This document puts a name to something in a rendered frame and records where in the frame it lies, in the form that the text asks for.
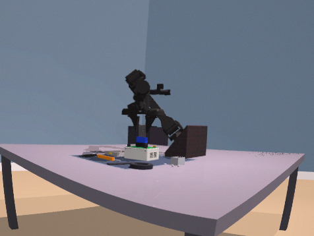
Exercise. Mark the dark blue work mat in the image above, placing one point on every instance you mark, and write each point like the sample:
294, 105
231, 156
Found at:
161, 161

